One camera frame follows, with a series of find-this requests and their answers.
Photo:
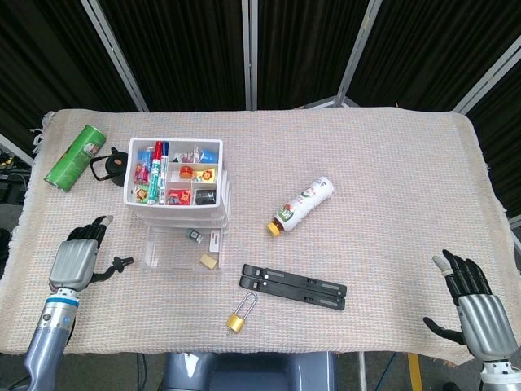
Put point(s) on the red cap whiteboard marker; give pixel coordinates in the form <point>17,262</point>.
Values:
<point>154,179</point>

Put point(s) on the white table leg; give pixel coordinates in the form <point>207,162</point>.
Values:
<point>362,372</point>

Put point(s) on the pink candy wrapper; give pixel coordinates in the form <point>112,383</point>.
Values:
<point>142,173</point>

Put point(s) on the black folding partition screen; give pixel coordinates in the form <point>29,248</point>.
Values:
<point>183,53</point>

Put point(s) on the white eraser red print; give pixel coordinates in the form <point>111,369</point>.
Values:
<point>214,241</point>

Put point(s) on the black folding laptop stand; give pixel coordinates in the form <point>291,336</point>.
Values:
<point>293,285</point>

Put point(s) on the brass long-shackle padlock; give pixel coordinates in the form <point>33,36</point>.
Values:
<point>235,322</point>

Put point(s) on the blue small packet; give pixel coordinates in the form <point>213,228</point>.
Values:
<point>209,156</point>

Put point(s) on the white drawer organizer box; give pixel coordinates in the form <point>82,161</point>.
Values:
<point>171,206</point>

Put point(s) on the red snack packet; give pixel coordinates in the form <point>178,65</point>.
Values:
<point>179,196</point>

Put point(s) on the lion print candy packet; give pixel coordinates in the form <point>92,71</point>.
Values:
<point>141,192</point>

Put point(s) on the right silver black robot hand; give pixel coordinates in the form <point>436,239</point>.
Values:
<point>484,323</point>

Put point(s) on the blue cap whiteboard marker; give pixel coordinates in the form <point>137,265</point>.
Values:
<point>163,179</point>

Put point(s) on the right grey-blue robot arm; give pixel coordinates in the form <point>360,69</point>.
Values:
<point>496,376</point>

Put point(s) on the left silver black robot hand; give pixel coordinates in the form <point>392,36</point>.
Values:
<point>73,264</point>

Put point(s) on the clear plastic packet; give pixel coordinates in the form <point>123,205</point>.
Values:
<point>187,157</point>

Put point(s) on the blue candy wrapper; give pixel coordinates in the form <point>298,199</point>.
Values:
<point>144,155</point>

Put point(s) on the yellow lion print packet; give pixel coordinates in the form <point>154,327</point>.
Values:
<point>205,176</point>

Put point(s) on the yellow eraser block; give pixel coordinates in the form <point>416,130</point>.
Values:
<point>207,260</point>

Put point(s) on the beige woven tablecloth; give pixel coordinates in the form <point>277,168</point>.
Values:
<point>366,244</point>

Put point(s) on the green chip can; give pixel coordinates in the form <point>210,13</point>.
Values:
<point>75,159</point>

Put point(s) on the black round clip object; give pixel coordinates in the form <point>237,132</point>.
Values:
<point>116,165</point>

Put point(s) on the orange round tin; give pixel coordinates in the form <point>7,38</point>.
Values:
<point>186,172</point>

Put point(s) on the white bottle yellow cap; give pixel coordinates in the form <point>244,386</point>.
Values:
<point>301,203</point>

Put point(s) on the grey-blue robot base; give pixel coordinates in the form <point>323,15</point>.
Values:
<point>252,372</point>

